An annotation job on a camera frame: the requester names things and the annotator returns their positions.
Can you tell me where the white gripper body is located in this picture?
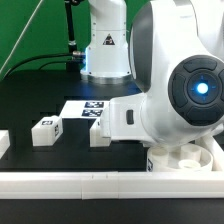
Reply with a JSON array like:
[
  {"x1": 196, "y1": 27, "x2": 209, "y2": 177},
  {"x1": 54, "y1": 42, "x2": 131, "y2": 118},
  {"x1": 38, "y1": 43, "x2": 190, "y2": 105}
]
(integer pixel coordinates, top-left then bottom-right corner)
[{"x1": 100, "y1": 93, "x2": 150, "y2": 142}]

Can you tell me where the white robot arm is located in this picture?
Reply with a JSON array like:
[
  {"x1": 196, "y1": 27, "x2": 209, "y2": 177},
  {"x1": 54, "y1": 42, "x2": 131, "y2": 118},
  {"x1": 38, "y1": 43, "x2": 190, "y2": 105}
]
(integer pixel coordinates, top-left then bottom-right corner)
[{"x1": 81, "y1": 0, "x2": 224, "y2": 147}]

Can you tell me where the white marker sheet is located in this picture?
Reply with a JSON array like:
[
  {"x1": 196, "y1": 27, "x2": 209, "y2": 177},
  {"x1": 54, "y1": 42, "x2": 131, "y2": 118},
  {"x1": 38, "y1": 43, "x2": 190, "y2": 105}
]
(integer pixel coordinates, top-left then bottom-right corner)
[{"x1": 60, "y1": 100, "x2": 109, "y2": 119}]

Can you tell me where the black vertical pole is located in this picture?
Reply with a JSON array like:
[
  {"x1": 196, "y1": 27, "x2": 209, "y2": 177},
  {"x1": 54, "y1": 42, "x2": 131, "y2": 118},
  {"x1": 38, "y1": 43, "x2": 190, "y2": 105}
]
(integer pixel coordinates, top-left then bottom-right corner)
[{"x1": 64, "y1": 0, "x2": 80, "y2": 72}]

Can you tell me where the white U-shaped fence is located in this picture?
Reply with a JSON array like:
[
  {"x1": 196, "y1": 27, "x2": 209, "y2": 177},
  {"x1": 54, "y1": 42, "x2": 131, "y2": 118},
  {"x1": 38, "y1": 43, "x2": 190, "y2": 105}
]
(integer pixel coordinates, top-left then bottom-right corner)
[{"x1": 0, "y1": 130, "x2": 224, "y2": 199}]

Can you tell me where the thin grey rod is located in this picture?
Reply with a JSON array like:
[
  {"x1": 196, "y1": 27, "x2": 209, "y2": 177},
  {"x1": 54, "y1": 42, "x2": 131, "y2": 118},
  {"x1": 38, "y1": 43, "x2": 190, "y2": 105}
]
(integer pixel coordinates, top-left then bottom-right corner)
[{"x1": 0, "y1": 0, "x2": 44, "y2": 75}]

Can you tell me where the black cable lower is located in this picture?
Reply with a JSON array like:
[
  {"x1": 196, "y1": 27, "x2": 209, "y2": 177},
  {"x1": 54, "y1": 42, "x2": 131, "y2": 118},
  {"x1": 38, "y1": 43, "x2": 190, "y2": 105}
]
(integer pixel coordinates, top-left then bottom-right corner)
[{"x1": 38, "y1": 59, "x2": 83, "y2": 71}]

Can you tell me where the black cable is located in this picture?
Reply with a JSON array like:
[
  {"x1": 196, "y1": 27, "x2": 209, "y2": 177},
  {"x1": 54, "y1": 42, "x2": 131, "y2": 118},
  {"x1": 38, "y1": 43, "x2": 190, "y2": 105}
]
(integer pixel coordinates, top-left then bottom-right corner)
[
  {"x1": 38, "y1": 59, "x2": 83, "y2": 71},
  {"x1": 2, "y1": 53, "x2": 75, "y2": 80}
]

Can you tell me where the black cable upper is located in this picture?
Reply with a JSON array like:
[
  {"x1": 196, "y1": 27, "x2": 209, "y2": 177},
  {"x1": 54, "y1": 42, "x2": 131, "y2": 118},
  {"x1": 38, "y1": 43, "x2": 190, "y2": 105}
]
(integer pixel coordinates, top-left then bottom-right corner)
[{"x1": 2, "y1": 53, "x2": 75, "y2": 80}]

